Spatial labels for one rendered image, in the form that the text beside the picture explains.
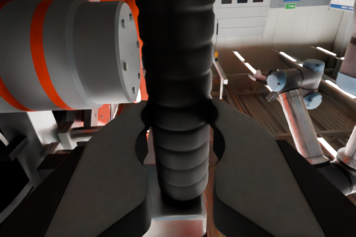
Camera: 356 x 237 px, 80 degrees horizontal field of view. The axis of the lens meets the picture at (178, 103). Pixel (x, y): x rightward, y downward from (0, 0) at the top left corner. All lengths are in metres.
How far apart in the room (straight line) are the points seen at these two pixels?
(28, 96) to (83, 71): 0.07
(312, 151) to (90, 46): 0.79
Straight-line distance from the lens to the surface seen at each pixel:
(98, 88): 0.26
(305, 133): 0.88
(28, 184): 0.51
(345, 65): 0.69
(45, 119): 0.39
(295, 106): 0.88
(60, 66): 0.25
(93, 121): 0.55
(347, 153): 0.95
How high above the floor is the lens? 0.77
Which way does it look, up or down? 30 degrees up
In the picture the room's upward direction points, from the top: 177 degrees clockwise
